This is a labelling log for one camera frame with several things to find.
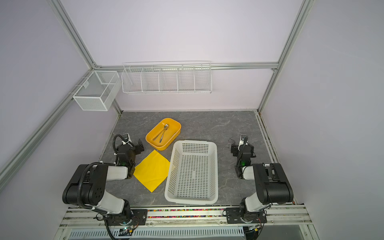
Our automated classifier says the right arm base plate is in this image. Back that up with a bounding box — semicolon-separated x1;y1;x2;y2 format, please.
223;207;267;224

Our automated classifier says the white mesh box basket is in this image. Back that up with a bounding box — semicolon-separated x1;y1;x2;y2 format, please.
73;71;122;112

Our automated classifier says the yellow paper napkin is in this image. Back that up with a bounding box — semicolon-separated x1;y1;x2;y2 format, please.
134;150;170;193

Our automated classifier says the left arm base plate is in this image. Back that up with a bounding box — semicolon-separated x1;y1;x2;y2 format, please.
106;209;148;226

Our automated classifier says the yellow plastic tray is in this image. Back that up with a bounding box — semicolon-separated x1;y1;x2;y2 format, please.
146;118;182;151

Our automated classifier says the white wire shelf rack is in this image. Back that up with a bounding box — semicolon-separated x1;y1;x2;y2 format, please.
122;61;213;94

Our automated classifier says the white perforated plastic basket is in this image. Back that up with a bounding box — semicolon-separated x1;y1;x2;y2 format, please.
165;140;219;206

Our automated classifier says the white vent grille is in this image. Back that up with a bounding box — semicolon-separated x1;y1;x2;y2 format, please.
68;227;245;240

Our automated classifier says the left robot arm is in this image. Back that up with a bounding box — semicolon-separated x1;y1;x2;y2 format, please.
62;134;145;229

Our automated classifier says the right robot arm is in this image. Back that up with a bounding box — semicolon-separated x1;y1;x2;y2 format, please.
231;135;294;224

